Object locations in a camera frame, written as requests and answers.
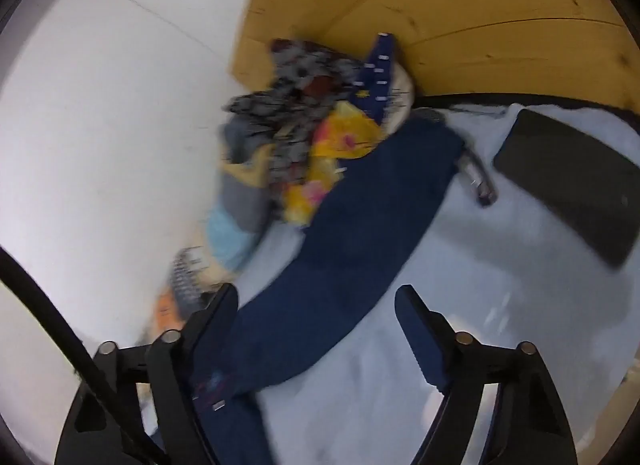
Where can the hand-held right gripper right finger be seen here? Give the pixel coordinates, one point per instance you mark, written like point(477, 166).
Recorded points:
point(420, 335)

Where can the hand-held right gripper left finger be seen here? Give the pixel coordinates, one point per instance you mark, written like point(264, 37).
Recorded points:
point(219, 317)

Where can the navy blue pants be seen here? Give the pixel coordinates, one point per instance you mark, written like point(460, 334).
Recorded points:
point(360, 225)

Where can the light blue bed sheet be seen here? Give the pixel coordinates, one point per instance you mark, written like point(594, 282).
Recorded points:
point(500, 270)

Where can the grey metallic object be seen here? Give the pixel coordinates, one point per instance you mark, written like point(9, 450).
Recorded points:
point(475, 177)

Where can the black flat rectangular pad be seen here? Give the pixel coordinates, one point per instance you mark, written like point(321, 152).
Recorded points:
point(565, 180)

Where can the yellow navy star-printed cloth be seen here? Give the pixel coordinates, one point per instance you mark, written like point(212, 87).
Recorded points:
point(340, 135)

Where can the grey patterned cloth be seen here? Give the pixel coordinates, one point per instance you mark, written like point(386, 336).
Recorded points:
point(295, 70)

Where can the wooden headboard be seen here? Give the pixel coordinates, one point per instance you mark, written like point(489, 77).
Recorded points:
point(450, 5)

